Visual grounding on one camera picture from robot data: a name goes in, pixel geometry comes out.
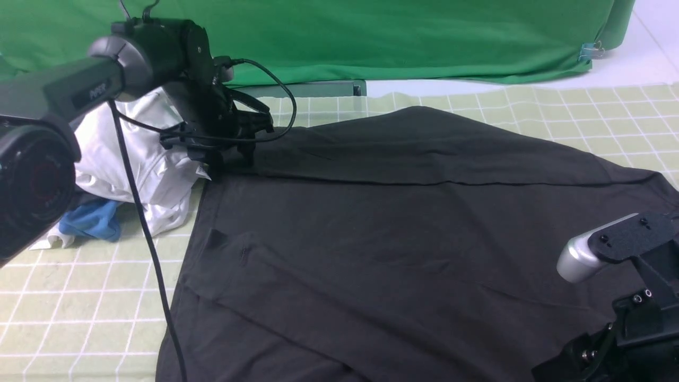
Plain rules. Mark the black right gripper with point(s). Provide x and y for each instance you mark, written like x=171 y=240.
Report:
x=639 y=345

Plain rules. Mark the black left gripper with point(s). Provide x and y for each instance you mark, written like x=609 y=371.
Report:
x=214 y=120

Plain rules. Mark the dark gray long-sleeved shirt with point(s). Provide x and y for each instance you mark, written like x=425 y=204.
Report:
x=412 y=246

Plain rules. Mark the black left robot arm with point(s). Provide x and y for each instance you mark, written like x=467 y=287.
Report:
x=39 y=147

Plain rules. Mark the white crumpled shirt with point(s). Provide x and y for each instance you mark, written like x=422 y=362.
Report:
x=164 y=178

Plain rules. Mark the blue crumpled shirt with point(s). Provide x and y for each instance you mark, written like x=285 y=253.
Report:
x=95 y=219

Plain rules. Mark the green backdrop cloth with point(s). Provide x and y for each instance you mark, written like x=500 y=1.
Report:
x=503 y=42

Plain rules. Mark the light green checkered tablecloth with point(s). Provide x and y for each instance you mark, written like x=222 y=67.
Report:
x=92 y=312

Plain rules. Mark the blue binder clip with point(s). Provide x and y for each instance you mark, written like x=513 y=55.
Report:
x=591 y=51

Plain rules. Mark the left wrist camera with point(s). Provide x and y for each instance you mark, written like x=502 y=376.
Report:
x=202 y=66

